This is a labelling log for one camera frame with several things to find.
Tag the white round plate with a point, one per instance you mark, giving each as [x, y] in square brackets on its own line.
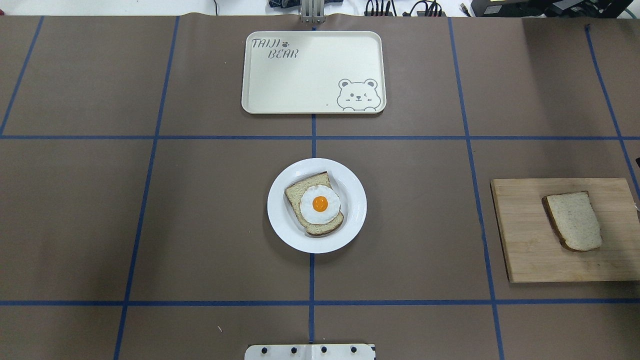
[348, 187]

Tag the white bread slice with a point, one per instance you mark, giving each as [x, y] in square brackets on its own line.
[573, 220]

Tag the bottom bread slice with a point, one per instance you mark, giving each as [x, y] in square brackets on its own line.
[293, 195]

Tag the fried egg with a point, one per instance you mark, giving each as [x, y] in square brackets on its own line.
[319, 204]

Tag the cream bear serving tray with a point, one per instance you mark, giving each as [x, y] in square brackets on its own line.
[313, 72]

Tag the bamboo cutting board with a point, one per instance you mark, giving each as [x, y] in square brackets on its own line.
[533, 252]

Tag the aluminium camera post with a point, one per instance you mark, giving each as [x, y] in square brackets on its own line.
[312, 11]

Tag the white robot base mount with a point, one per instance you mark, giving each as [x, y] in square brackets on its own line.
[335, 351]

